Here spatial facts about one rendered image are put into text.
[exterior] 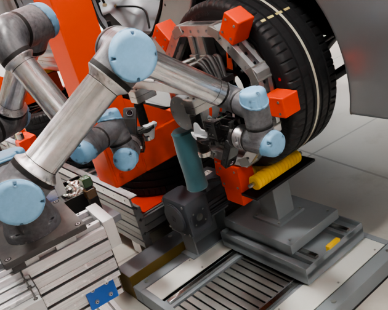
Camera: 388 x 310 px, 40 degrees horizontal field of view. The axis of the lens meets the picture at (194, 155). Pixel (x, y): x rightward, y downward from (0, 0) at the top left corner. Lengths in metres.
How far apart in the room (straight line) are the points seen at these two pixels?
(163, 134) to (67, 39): 0.59
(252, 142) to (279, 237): 0.79
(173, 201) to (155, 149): 0.24
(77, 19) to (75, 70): 0.19
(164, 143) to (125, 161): 0.72
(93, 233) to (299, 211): 1.08
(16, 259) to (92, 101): 0.45
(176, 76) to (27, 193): 0.50
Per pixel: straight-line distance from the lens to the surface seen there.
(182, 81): 1.44
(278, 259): 2.18
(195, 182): 2.08
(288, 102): 1.70
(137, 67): 1.21
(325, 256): 2.16
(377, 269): 2.19
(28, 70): 1.56
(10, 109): 1.89
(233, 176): 2.04
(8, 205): 1.25
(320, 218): 2.25
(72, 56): 2.07
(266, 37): 1.76
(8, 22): 1.60
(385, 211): 2.66
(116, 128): 1.61
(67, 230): 1.41
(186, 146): 2.01
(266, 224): 2.27
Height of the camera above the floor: 1.46
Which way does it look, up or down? 24 degrees down
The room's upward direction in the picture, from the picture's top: 16 degrees counter-clockwise
